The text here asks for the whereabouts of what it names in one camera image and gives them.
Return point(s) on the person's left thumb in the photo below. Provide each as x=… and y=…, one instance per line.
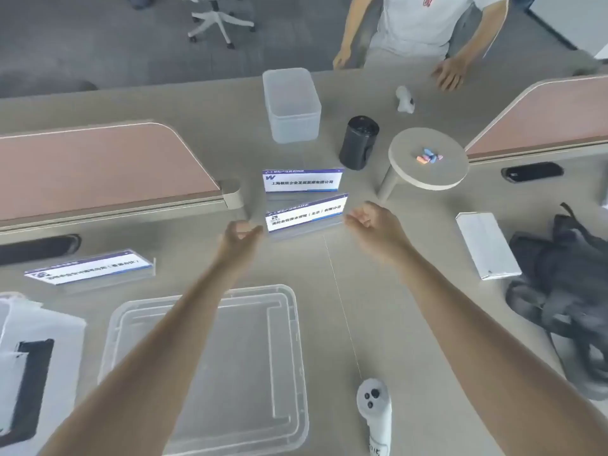
x=254, y=231

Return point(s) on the person's right hand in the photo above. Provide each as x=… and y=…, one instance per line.
x=382, y=230

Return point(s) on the black cylindrical speaker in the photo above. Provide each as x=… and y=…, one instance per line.
x=358, y=143

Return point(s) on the clear plastic box lid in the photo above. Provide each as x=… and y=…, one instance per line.
x=247, y=375

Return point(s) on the person's left hand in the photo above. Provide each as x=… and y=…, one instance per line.
x=237, y=239

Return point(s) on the white bag with black print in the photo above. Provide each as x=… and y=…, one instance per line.
x=33, y=360

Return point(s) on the round white small stand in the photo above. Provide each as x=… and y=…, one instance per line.
x=427, y=159

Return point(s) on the clear acrylic sign holder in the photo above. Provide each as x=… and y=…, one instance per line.
x=302, y=180
x=88, y=269
x=304, y=218

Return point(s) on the person's right forearm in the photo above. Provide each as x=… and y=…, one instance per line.
x=484, y=337

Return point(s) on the person's left forearm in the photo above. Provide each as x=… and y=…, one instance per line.
x=156, y=356

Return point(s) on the clear plastic storage box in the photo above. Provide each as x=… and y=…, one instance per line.
x=290, y=106

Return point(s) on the white cabinet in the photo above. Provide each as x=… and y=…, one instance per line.
x=570, y=21

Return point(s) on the white office chair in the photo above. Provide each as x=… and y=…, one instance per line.
x=216, y=18

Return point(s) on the white handheld controller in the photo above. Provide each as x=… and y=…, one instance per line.
x=375, y=413
x=404, y=100

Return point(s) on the person's right thumb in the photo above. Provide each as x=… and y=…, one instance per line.
x=357, y=220

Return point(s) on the pink desk divider panel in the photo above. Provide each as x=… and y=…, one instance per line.
x=546, y=113
x=95, y=170

